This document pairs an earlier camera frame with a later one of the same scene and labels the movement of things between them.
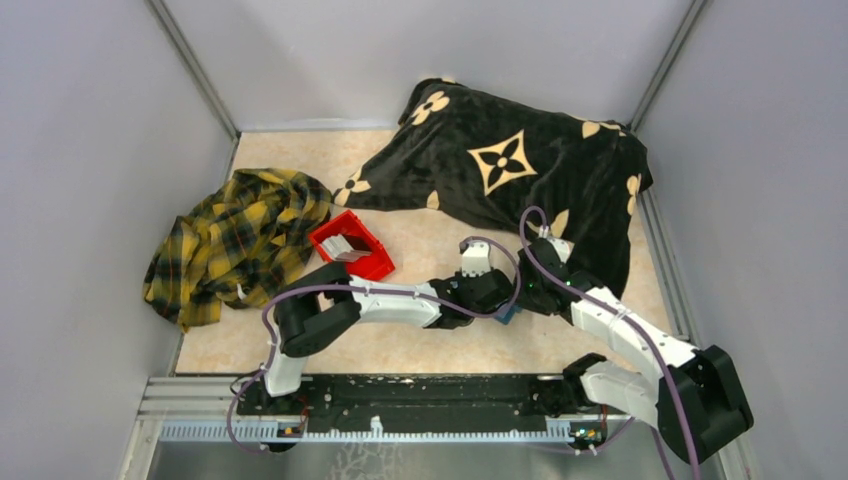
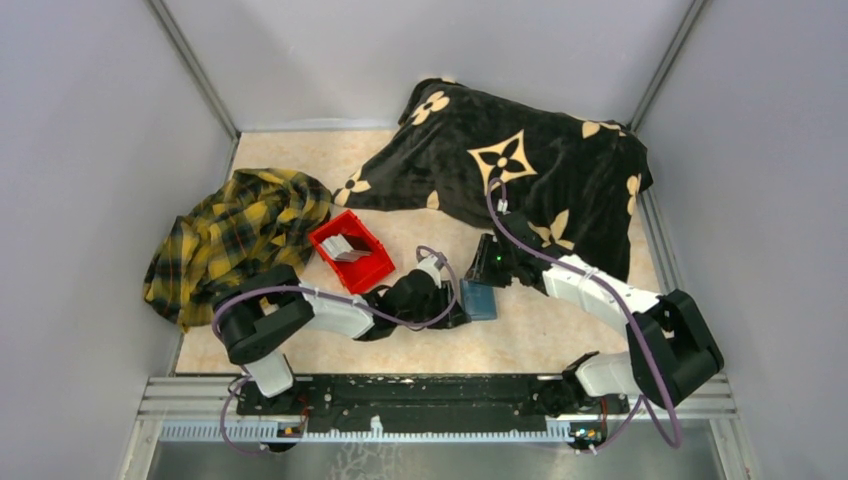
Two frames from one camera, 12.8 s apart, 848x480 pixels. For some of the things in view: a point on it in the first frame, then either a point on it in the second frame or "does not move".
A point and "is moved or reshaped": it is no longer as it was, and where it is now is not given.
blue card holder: x=509 y=314 is moved or reshaped
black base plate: x=507 y=400 does not move
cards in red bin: x=343 y=248 does not move
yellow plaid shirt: x=236 y=245 does not move
